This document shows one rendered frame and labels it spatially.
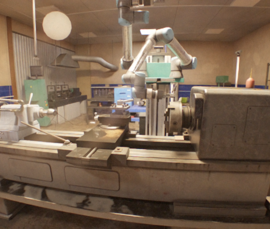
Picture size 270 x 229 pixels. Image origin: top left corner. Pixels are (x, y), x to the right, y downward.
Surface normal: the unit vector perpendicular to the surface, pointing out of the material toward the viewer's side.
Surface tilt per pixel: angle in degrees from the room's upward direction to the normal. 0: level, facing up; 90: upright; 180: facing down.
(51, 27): 120
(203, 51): 90
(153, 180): 90
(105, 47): 90
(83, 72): 90
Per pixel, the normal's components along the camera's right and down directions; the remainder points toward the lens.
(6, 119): -0.14, -0.15
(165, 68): -0.08, 0.20
